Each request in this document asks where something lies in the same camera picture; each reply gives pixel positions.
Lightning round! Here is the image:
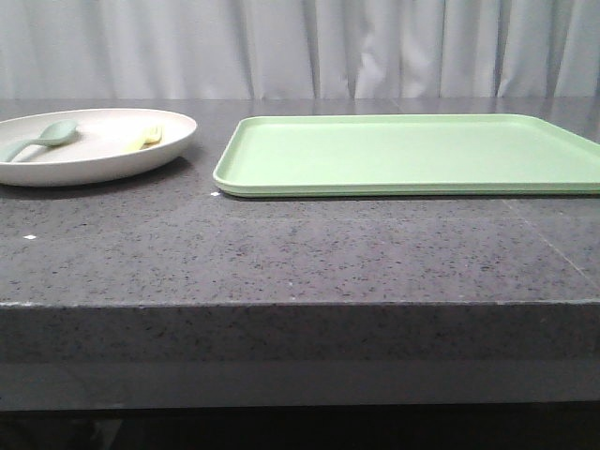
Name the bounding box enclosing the yellow plastic fork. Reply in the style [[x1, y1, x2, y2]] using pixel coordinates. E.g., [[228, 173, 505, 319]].
[[123, 125, 163, 153]]

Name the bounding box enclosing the white round plate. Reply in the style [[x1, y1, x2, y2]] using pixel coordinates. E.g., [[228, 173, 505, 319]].
[[1, 108, 198, 187]]

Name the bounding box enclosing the light green plastic tray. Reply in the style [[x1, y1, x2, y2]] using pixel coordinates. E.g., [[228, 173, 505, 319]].
[[213, 113, 599, 198]]

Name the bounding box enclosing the teal green plastic spoon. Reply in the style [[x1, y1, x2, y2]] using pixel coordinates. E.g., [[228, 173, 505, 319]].
[[1, 120, 78, 162]]

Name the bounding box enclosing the white pleated curtain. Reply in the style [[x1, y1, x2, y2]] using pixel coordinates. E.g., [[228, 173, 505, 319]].
[[1, 1, 599, 99]]

